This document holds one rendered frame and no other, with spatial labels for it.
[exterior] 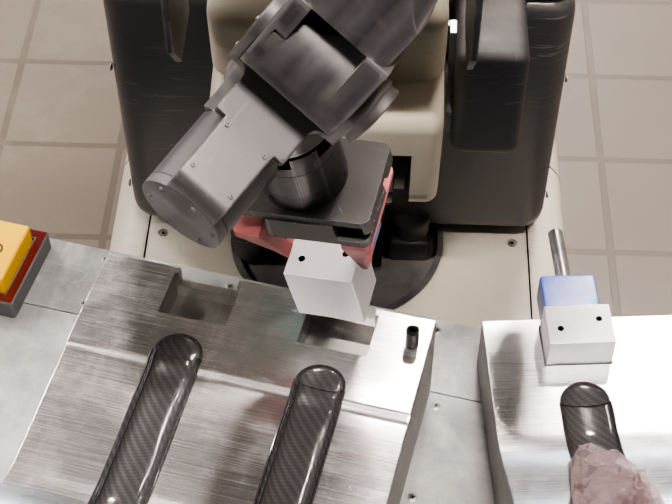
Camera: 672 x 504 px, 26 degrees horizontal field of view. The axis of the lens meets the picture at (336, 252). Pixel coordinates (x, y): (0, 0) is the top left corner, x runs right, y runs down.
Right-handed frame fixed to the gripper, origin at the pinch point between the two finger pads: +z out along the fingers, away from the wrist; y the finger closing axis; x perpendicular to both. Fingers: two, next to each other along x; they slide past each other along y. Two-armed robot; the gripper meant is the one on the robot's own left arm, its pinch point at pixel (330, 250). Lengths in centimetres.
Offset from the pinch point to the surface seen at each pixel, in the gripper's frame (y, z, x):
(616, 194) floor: 5, 114, 85
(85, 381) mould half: -16.6, 4.6, -10.8
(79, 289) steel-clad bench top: -25.2, 14.2, 1.7
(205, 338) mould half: -9.4, 6.1, -5.2
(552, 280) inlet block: 13.6, 13.6, 8.0
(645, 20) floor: 3, 120, 128
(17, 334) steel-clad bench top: -28.2, 12.8, -3.9
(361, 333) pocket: 0.5, 11.1, -0.3
